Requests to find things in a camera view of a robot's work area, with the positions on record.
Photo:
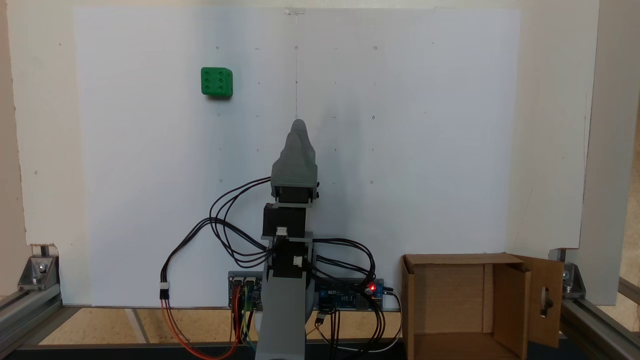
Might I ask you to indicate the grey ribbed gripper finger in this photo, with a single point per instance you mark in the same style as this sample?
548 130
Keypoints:
296 155

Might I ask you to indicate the green dice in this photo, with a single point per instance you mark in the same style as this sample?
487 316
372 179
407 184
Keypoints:
216 82

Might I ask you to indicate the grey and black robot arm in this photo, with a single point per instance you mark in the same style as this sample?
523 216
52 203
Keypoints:
282 320

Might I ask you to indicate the large white paper sheet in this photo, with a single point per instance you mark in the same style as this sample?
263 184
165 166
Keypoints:
400 150

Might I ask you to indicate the small circuit board with jumpers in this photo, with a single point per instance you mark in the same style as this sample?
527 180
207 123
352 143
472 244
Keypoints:
255 300

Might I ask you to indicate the blue circuit board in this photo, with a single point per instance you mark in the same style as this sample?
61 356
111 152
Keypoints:
345 300

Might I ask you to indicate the open cardboard box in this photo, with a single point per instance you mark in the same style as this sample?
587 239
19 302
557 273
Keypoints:
450 300

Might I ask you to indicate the aluminium corner bracket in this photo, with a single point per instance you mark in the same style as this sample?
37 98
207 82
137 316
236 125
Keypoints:
572 280
37 270

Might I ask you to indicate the aluminium frame post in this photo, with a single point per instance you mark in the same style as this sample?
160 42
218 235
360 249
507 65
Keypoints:
600 330
25 315

